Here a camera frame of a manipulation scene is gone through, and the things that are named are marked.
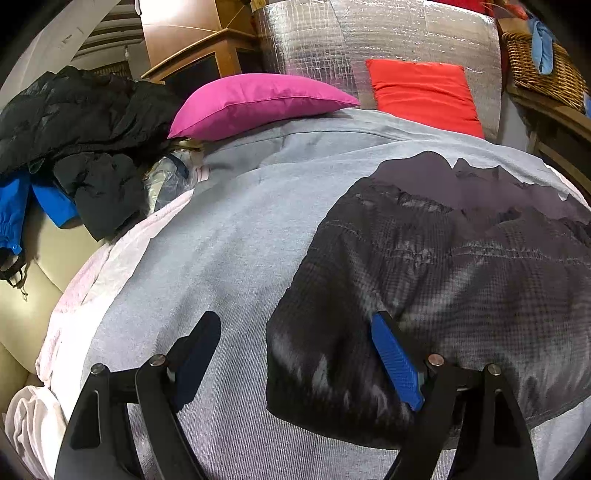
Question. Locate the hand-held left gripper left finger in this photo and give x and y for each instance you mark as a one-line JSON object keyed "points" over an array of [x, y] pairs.
{"points": [[194, 364]]}

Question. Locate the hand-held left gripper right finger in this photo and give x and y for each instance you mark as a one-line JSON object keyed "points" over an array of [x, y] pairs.
{"points": [[397, 364]]}

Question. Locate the dark grey quilted jacket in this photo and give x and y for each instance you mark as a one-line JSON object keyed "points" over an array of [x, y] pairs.
{"points": [[415, 258]]}

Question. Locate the light blue blanket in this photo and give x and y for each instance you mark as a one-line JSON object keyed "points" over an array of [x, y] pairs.
{"points": [[231, 240]]}

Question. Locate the pale pink bed sheet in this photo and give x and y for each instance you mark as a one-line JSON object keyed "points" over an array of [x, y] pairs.
{"points": [[69, 314]]}

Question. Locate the beige sofa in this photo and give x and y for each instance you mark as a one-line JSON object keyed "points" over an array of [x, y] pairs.
{"points": [[41, 286]]}

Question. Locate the clear plastic bag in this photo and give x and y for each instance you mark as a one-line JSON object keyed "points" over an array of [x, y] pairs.
{"points": [[168, 180]]}

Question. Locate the blue jacket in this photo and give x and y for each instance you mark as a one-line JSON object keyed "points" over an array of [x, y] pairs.
{"points": [[14, 198]]}

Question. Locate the black puffer jacket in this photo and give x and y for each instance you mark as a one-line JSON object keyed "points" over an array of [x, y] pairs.
{"points": [[83, 120]]}

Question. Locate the pink pillow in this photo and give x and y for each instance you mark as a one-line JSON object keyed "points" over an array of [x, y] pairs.
{"points": [[258, 104]]}

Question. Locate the red pillow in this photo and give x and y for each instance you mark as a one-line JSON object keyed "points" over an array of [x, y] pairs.
{"points": [[425, 94]]}

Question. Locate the wooden shelf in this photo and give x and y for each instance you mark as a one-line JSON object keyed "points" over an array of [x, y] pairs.
{"points": [[554, 138]]}

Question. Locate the wooden cabinet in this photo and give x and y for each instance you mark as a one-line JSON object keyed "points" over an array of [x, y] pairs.
{"points": [[194, 41]]}

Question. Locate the silver foil insulation mat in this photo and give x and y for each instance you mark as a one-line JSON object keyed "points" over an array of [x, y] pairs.
{"points": [[314, 41]]}

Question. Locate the wicker basket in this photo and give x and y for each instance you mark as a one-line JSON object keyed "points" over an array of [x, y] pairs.
{"points": [[563, 74]]}

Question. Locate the light blue cloth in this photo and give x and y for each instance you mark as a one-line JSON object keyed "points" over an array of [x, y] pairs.
{"points": [[542, 46]]}

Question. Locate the red cloth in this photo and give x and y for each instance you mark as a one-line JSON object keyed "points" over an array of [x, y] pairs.
{"points": [[466, 4]]}

